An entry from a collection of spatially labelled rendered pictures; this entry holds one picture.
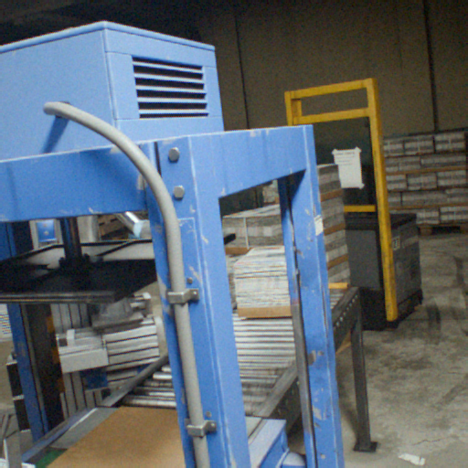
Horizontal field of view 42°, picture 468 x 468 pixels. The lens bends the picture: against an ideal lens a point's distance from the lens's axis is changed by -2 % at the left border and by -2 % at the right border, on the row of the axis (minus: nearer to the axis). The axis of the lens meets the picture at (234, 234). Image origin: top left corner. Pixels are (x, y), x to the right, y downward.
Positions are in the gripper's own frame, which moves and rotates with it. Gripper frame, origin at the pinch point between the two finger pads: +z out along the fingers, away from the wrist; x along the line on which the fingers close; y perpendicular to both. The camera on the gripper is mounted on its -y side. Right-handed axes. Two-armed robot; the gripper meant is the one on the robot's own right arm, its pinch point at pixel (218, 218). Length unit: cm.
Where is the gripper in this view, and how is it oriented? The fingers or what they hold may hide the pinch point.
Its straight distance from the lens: 249.3
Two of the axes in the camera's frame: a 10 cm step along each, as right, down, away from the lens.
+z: 9.7, -0.8, -2.3
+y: 0.9, 10.0, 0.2
